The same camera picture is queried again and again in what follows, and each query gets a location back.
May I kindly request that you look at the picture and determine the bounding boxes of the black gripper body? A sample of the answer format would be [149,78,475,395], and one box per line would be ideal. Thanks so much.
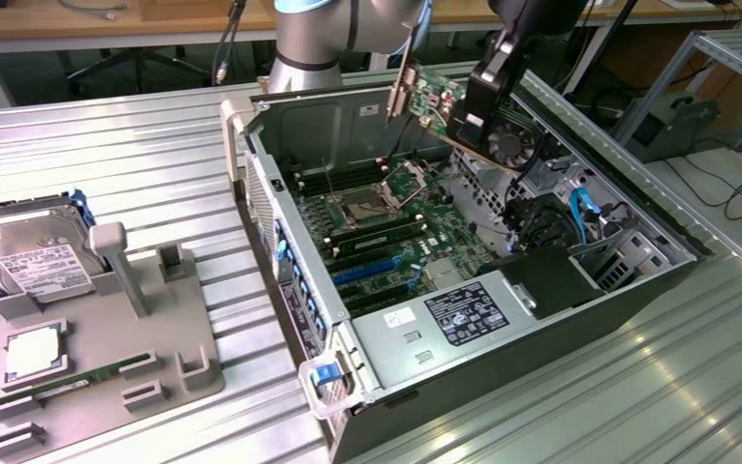
[487,0,596,39]

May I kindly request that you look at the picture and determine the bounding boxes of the green graphics card with fan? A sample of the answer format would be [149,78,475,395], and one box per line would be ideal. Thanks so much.
[384,61,545,171]

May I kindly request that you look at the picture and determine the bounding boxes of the metal socket cover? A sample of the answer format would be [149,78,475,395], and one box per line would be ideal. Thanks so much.
[377,160,429,210]

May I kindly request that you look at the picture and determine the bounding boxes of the black box on floor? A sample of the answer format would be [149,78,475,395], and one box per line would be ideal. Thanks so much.
[633,95,723,163]

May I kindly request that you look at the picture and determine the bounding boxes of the black RAM slots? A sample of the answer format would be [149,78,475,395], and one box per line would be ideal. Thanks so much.
[291,158,387,197]

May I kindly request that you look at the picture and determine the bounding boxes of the thin metal locking lever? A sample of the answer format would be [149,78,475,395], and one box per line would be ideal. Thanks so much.
[323,158,341,204]

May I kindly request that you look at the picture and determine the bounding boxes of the CPU socket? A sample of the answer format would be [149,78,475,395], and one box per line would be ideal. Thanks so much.
[339,187,405,227]

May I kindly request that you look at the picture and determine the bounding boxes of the open grey PC case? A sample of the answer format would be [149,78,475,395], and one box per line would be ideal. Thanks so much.
[219,72,716,463]

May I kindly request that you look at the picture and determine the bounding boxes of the green motherboard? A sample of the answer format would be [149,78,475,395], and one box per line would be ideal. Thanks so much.
[284,154,515,318]

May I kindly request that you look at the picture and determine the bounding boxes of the installed RAM stick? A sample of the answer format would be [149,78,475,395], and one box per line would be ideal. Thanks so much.
[333,224,425,255]

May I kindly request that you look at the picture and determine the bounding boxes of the metal disk bay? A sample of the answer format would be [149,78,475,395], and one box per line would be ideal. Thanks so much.
[568,229,677,292]

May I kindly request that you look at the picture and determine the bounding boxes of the blue expansion slot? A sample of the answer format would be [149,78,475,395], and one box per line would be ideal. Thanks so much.
[332,255,407,287]

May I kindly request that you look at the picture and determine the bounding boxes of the black expansion slot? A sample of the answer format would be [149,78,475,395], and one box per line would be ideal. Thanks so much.
[339,279,419,313]

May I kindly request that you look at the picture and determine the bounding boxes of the grey power supply with labels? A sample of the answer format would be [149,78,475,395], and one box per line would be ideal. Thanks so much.
[349,274,544,391]

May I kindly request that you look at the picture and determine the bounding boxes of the black office chair base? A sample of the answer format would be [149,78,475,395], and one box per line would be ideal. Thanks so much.
[64,43,213,98]

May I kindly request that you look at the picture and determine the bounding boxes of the wooden desk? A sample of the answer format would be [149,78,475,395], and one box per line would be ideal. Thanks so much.
[0,0,742,41]

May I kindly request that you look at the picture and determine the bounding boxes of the blue case latch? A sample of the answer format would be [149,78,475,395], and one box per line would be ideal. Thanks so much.
[309,364,341,389]

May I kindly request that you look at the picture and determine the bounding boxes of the hard disk with blue carrier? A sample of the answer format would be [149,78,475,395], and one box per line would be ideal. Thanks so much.
[0,188,100,305]

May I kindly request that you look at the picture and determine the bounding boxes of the grey parts rack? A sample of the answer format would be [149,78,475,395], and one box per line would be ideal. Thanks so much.
[0,220,228,460]

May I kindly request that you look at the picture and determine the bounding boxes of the silver CPU chip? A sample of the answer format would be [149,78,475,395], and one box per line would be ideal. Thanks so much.
[3,330,67,384]

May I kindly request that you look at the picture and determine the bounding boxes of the green RAM stick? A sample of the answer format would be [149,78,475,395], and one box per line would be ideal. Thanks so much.
[0,362,155,403]

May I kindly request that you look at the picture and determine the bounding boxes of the light blue arm cable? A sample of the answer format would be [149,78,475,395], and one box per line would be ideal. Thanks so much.
[388,0,436,60]

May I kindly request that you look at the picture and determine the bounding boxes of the black wire bundle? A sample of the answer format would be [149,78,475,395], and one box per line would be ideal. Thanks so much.
[503,191,572,252]

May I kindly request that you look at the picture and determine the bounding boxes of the metal slat shelf frame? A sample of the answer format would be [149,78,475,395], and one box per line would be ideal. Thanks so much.
[615,27,742,146]

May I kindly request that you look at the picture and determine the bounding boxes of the blue SATA wire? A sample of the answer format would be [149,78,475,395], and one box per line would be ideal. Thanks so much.
[567,187,603,248]

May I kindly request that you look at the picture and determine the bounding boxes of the black plastic air duct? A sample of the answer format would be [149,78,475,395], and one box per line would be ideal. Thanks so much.
[477,245,608,321]

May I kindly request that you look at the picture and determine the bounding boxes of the hanging black cable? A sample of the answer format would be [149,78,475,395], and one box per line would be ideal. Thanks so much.
[213,0,248,84]

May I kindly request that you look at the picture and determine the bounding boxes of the grey cable on desk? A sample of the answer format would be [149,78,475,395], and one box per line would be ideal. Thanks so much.
[56,0,131,21]

